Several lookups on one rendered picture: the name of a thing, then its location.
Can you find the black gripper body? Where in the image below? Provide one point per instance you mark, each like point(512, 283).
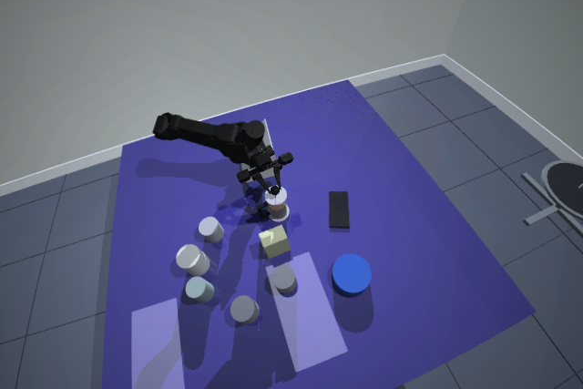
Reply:
point(283, 159)

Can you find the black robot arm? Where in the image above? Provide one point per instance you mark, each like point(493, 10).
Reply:
point(232, 140)

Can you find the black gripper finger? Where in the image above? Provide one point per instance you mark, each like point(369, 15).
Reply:
point(260, 179)
point(277, 175)

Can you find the olive-beige cube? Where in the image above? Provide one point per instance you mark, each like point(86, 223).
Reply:
point(274, 241)

